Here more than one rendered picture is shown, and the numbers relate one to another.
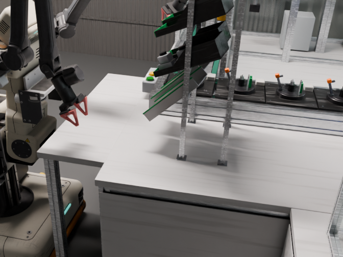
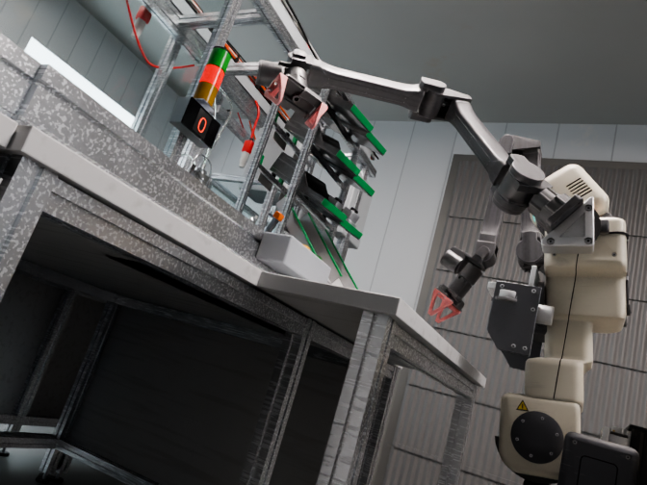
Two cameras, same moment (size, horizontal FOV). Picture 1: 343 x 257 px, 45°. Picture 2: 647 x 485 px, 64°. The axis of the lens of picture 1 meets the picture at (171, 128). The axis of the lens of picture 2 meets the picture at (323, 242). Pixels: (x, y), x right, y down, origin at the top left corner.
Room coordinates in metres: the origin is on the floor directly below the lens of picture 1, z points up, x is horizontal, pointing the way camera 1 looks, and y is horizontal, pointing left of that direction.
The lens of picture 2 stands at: (3.13, 0.53, 0.69)
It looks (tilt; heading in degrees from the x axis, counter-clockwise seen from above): 15 degrees up; 200
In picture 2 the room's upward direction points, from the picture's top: 17 degrees clockwise
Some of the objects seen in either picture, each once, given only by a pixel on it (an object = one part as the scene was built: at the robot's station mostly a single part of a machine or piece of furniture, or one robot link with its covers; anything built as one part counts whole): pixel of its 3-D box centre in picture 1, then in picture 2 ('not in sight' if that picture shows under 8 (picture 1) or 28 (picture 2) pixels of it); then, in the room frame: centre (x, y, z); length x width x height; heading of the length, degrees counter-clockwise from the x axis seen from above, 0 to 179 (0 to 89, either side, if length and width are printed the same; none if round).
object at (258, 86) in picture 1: (241, 81); not in sight; (1.94, -0.34, 1.01); 0.24 x 0.24 x 0.13; 82
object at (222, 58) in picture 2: not in sight; (218, 62); (2.15, -0.23, 1.39); 0.05 x 0.05 x 0.05
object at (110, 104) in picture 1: (145, 117); (323, 325); (1.83, 0.13, 0.84); 0.90 x 0.70 x 0.03; 170
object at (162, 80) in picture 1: (170, 71); (222, 234); (2.28, 0.02, 0.91); 0.89 x 0.06 x 0.11; 172
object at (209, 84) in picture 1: (190, 85); not in sight; (1.98, -0.09, 0.96); 0.24 x 0.24 x 0.02; 82
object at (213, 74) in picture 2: not in sight; (212, 78); (2.15, -0.23, 1.34); 0.05 x 0.05 x 0.05
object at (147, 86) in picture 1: (152, 79); (296, 263); (2.10, 0.11, 0.93); 0.21 x 0.07 x 0.06; 172
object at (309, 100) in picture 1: (291, 86); not in sight; (1.91, -0.58, 1.01); 0.24 x 0.24 x 0.13; 82
